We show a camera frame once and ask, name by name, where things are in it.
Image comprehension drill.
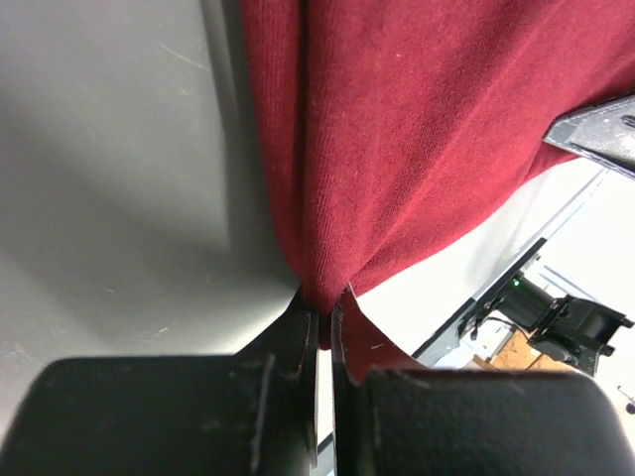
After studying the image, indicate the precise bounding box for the dark red t-shirt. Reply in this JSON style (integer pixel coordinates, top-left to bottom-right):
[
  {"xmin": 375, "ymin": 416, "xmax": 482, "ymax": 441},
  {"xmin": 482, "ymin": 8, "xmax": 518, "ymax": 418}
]
[{"xmin": 236, "ymin": 0, "xmax": 635, "ymax": 351}]

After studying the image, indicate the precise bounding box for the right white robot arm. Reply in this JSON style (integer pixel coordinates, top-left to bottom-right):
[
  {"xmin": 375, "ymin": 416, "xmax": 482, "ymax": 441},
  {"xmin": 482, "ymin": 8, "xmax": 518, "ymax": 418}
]
[{"xmin": 473, "ymin": 92, "xmax": 634, "ymax": 376}]

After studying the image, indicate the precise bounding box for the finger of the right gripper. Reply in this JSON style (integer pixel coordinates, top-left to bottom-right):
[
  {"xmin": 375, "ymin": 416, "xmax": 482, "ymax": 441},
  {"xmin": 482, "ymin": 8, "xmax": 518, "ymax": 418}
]
[{"xmin": 544, "ymin": 93, "xmax": 634, "ymax": 179}]

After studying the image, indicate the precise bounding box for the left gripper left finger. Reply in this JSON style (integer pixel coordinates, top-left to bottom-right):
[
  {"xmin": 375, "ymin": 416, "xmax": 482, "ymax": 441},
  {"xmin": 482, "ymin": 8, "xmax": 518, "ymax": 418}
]
[{"xmin": 1, "ymin": 296, "xmax": 318, "ymax": 475}]

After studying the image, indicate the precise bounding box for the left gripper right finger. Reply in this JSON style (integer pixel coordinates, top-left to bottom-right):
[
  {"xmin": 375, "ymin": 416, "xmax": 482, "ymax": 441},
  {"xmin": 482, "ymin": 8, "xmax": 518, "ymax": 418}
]
[{"xmin": 331, "ymin": 290, "xmax": 630, "ymax": 475}]

